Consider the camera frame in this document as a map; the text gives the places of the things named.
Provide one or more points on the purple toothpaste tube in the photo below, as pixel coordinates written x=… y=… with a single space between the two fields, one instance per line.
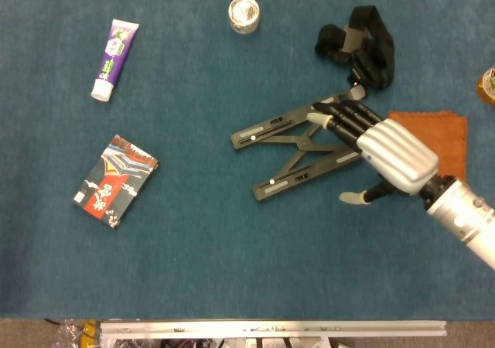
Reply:
x=112 y=58

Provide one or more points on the amber tea bottle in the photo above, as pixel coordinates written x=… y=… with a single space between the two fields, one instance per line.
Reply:
x=488 y=87

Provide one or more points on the clear plastic wrap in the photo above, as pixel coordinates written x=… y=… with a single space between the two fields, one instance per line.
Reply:
x=67 y=334

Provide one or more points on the black red patterned box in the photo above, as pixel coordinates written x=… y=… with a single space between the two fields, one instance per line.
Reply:
x=114 y=181

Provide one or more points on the yellow object under table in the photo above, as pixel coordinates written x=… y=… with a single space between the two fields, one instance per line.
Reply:
x=89 y=329

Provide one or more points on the small round glass jar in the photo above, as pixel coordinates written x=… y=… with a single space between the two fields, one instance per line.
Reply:
x=243 y=14

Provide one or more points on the aluminium frame rail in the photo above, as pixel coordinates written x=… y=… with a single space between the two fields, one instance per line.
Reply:
x=270 y=329

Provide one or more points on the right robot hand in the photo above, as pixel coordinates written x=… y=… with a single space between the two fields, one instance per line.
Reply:
x=398 y=154

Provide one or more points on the black folding laptop stand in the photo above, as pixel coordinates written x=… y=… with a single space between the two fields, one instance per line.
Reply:
x=298 y=143

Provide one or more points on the orange folded cloth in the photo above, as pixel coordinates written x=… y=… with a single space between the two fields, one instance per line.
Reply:
x=444 y=131

